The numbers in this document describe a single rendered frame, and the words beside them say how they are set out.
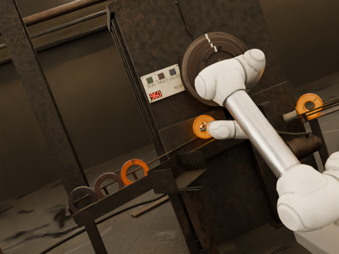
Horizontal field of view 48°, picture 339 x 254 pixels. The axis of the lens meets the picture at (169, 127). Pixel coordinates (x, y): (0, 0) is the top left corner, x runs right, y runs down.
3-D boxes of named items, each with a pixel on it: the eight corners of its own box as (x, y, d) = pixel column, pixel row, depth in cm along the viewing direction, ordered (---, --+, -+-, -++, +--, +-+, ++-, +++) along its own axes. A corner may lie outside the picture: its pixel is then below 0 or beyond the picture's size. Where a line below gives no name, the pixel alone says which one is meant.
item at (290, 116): (287, 122, 249) (283, 113, 248) (300, 117, 244) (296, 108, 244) (286, 124, 243) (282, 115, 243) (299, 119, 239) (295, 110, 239)
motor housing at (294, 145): (304, 216, 252) (280, 141, 246) (334, 203, 255) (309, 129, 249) (315, 222, 239) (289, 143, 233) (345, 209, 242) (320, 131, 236)
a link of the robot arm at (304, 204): (361, 204, 126) (311, 234, 118) (337, 220, 139) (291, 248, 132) (234, 48, 159) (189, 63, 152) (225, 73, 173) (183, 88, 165)
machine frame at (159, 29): (177, 221, 328) (103, 26, 309) (287, 175, 341) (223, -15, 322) (195, 253, 256) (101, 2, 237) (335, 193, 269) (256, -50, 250)
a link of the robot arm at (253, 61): (247, 65, 177) (223, 73, 172) (260, 38, 161) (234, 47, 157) (263, 86, 172) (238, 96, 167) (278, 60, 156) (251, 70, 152)
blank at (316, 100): (312, 122, 241) (311, 123, 238) (291, 107, 244) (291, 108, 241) (328, 103, 234) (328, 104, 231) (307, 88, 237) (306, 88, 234)
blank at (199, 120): (188, 121, 245) (189, 122, 241) (209, 110, 246) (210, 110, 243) (199, 142, 247) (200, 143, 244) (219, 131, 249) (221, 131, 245)
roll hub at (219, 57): (207, 97, 237) (191, 54, 234) (247, 82, 241) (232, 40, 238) (209, 97, 232) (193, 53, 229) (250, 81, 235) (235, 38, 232)
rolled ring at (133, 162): (114, 177, 237) (114, 176, 240) (137, 194, 240) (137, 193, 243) (132, 153, 238) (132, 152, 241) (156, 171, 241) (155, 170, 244)
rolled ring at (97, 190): (113, 167, 236) (113, 166, 240) (88, 183, 235) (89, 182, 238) (129, 191, 239) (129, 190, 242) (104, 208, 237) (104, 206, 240)
